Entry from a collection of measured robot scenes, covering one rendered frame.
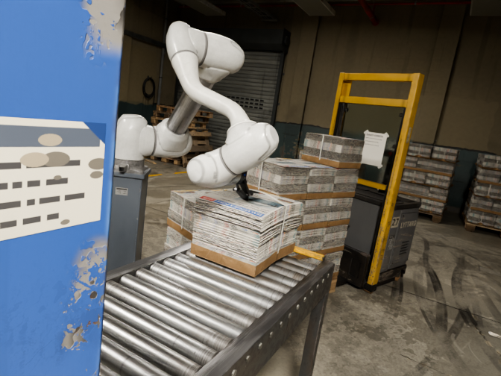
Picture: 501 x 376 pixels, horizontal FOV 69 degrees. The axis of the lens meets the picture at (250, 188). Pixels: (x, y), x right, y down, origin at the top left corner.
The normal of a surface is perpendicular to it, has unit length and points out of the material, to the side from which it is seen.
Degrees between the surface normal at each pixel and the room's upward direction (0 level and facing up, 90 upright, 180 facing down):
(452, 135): 90
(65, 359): 90
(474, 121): 90
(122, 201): 90
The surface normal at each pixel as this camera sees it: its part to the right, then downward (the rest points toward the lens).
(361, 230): -0.76, 0.02
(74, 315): 0.86, 0.22
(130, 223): 0.11, 0.21
